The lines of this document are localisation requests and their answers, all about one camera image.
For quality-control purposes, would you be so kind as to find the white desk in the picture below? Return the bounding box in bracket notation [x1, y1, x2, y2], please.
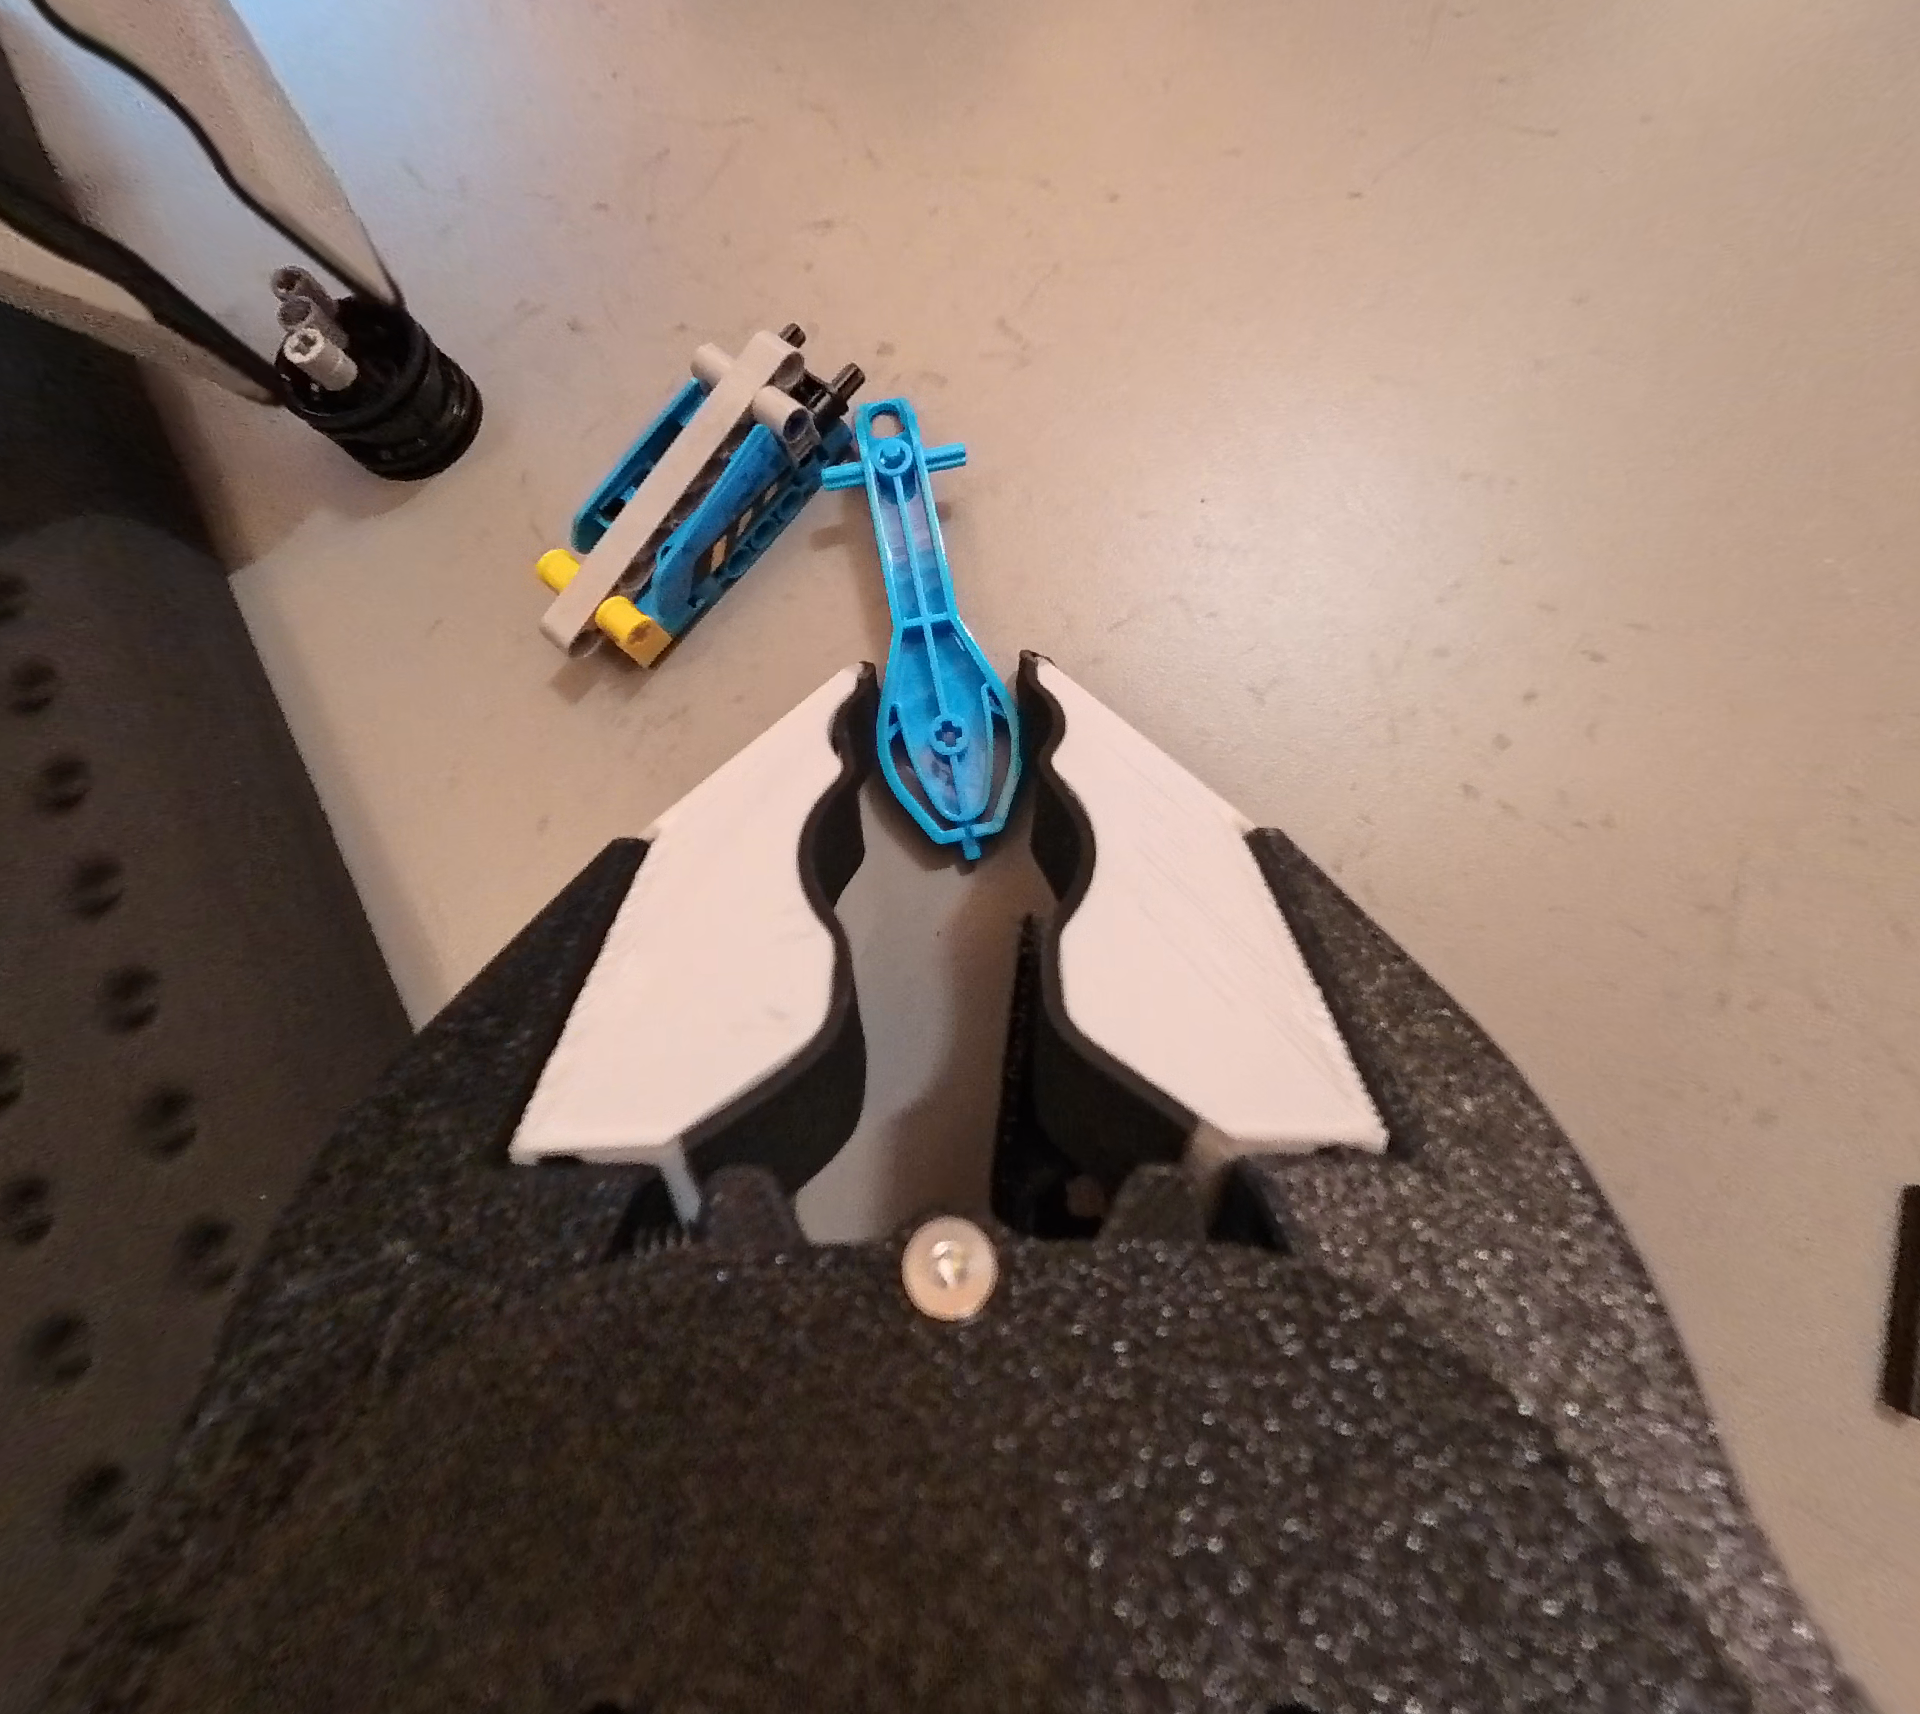
[0, 0, 1920, 1714]

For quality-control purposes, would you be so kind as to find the blue brick separator tool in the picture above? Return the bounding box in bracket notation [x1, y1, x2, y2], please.
[821, 398, 1026, 862]

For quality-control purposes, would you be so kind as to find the black dimpled mat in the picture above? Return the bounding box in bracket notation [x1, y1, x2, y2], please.
[0, 305, 413, 1714]

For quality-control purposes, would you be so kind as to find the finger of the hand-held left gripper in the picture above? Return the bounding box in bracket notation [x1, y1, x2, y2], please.
[0, 177, 289, 409]
[0, 0, 404, 319]

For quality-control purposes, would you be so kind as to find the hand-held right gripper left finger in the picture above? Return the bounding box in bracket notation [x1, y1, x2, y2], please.
[509, 661, 879, 1222]

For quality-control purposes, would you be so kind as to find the blue grey brick assembly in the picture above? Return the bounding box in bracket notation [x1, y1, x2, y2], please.
[534, 326, 869, 670]

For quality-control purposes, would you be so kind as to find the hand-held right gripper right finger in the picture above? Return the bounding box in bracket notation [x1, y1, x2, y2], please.
[1016, 653, 1389, 1222]

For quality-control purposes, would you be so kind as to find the black wheel hub piece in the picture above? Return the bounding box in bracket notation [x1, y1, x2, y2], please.
[265, 267, 486, 485]

